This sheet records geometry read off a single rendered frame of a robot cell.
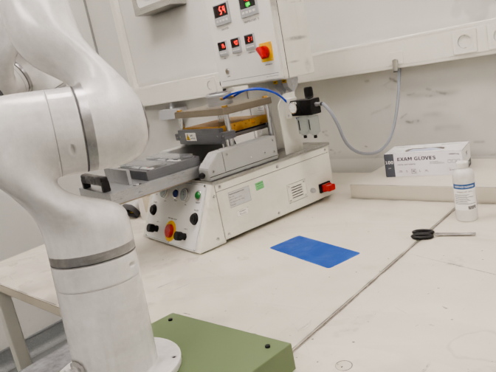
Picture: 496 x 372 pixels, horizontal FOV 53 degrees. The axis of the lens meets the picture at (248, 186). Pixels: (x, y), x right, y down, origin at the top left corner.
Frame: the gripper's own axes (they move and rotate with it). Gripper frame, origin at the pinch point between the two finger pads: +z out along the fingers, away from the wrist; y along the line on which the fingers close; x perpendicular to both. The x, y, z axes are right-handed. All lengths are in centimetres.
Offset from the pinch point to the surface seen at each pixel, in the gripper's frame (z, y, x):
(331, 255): 40, 50, 18
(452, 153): 48, 51, 72
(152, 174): 11.4, 10.2, 7.0
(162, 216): 29.3, -6.1, 9.1
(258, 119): 18.2, 11.1, 44.8
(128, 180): 9.5, 7.4, 1.6
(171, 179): 15.5, 11.3, 10.4
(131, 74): 5, -119, 79
